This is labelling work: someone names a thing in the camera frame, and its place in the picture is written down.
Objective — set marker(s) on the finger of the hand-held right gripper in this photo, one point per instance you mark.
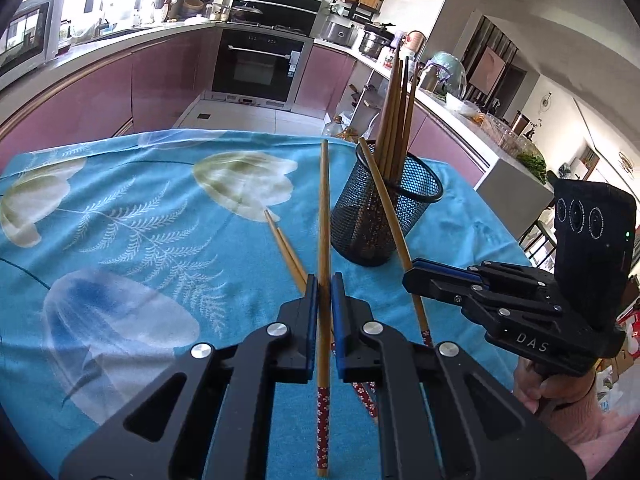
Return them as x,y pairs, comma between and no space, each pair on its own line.
445,263
440,280

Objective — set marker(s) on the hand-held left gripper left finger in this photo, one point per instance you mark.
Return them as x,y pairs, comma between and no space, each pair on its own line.
312,310

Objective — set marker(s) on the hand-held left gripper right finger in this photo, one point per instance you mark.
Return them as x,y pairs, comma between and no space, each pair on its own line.
339,315

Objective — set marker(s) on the red-tipped wooden chopstick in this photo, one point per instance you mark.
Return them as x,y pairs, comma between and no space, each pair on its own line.
292,255
282,245
324,210
385,205

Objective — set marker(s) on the black mesh cup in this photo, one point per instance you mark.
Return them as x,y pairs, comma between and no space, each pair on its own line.
360,220

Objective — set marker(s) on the bunch of wooden chopsticks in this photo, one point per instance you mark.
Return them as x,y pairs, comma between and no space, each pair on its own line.
395,110

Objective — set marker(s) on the person's right forearm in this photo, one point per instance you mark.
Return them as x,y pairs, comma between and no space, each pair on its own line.
595,440

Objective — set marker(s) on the person's right hand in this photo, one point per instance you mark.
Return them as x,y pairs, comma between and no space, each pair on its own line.
555,395

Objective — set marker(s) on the green leafy vegetables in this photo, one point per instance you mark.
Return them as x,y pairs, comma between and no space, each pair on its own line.
532,166

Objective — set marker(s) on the clear plastic container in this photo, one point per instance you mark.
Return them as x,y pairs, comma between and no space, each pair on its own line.
502,135

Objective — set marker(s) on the brown tumbler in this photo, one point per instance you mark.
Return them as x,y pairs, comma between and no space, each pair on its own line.
521,124

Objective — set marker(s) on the white bowl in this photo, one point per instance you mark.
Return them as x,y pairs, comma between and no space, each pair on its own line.
462,105

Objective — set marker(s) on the blue floral tablecloth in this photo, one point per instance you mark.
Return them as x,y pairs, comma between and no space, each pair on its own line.
150,260

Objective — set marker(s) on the cooking oil bottle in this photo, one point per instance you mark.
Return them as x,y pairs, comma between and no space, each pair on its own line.
337,127

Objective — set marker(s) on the steel mug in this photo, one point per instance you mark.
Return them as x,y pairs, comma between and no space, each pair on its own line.
428,77

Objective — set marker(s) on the green kitchen appliance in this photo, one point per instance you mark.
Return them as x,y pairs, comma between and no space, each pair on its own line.
450,72

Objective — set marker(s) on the pink base cabinets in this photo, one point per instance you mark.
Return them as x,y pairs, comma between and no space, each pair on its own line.
100,95
325,80

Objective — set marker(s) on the pink thermos jug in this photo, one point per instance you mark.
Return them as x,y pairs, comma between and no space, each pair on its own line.
414,42

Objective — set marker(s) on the stainless steel pot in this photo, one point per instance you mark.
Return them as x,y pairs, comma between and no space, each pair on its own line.
375,42

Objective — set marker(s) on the black built-in oven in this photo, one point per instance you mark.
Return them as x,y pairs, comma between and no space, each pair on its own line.
257,67

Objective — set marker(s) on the silver rice cooker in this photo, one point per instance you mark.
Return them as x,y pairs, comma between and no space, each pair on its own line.
337,32

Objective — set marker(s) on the black range hood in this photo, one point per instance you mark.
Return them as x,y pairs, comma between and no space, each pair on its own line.
277,7

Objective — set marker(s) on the wok with lid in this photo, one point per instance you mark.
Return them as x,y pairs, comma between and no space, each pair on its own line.
245,12

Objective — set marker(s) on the white microwave oven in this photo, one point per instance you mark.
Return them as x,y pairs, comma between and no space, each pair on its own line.
27,35

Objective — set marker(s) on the framed wall picture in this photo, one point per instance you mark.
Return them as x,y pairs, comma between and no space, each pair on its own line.
490,70

